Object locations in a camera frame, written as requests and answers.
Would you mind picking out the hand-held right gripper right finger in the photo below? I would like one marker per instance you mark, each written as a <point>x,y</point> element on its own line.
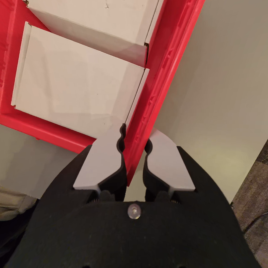
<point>167,165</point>

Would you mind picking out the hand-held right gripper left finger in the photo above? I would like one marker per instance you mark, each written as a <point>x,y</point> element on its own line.
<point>102,163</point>

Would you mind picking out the plain white cardboard box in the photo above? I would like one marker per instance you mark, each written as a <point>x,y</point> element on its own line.
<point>73,83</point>

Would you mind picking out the red plastic tray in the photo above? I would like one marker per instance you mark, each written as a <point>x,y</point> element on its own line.
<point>167,62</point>

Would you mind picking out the spotted white cardboard box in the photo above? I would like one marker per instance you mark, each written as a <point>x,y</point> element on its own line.
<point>94,21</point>

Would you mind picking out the person's beige trouser leg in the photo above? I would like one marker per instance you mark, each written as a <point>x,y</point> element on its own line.
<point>12,201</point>

